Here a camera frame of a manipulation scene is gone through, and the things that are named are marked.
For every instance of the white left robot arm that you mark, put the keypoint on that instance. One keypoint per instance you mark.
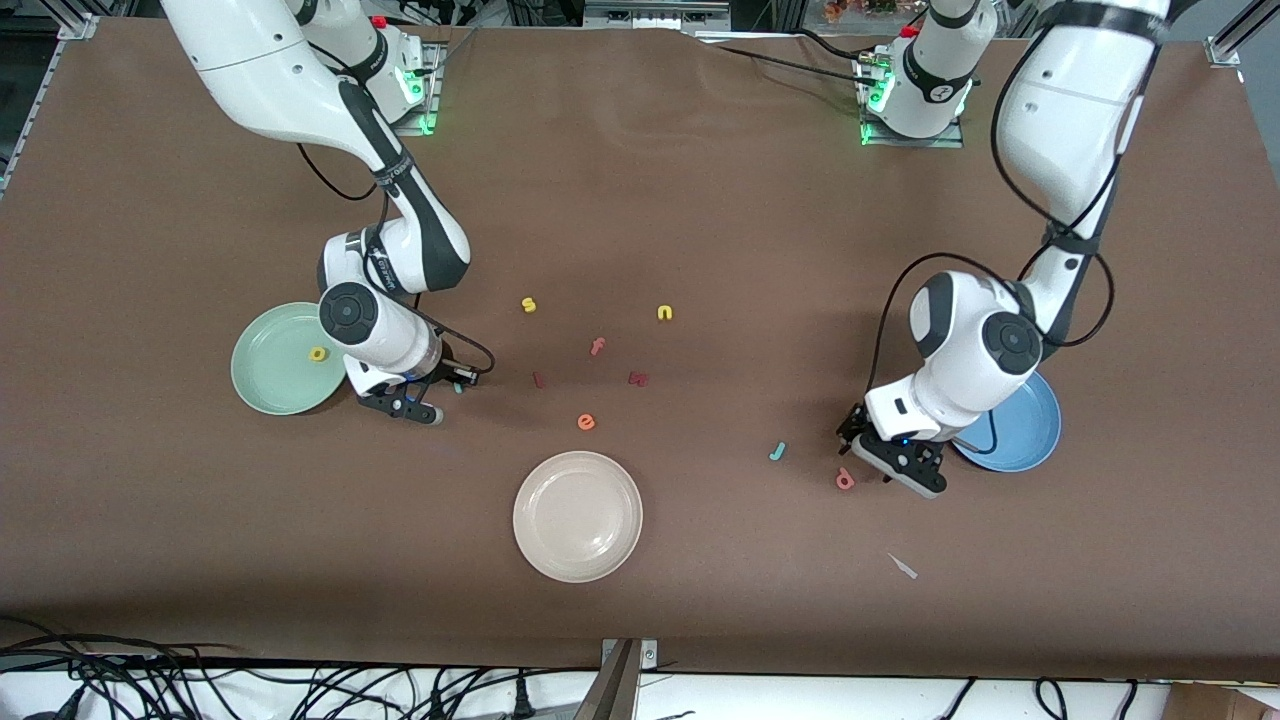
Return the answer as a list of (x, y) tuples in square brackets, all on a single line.
[(1070, 110)]

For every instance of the aluminium edge rail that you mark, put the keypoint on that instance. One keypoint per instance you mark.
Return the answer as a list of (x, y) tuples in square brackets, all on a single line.
[(75, 28)]

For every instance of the small white paper scrap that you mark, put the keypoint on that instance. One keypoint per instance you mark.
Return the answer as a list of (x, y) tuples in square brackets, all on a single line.
[(903, 567)]

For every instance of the aluminium table leg profile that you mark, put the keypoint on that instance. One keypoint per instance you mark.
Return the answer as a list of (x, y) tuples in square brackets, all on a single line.
[(610, 690)]

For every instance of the aluminium corner profile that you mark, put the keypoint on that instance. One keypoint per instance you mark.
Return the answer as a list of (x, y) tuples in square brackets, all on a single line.
[(1225, 48)]

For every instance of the brown cardboard box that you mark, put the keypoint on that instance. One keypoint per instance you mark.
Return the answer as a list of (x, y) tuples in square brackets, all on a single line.
[(1220, 705)]

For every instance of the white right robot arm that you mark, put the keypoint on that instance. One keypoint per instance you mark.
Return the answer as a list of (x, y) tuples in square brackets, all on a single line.
[(260, 60)]

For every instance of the silver aluminium frame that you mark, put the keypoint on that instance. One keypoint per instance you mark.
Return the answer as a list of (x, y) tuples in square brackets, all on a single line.
[(655, 15)]

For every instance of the blue plate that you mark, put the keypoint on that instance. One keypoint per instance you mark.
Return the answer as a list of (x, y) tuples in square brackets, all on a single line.
[(1030, 430)]

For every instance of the pink foam letter d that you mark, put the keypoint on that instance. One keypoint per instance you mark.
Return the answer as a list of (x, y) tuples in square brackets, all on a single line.
[(841, 484)]

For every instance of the green plate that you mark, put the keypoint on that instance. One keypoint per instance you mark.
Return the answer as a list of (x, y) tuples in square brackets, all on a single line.
[(275, 365)]

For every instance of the cream white plate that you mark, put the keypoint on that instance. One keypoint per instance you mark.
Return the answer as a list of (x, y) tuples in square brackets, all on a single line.
[(578, 516)]

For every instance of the black power plug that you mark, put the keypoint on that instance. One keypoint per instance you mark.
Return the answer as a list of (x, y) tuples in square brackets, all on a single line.
[(520, 697)]

